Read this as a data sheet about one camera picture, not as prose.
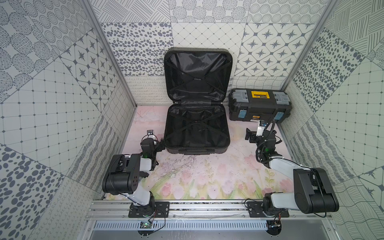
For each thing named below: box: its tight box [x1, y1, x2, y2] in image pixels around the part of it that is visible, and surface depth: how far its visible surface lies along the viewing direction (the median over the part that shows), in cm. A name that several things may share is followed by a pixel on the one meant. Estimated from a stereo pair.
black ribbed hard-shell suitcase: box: [164, 47, 234, 155], surface depth 100 cm
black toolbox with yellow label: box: [228, 88, 293, 124], surface depth 103 cm
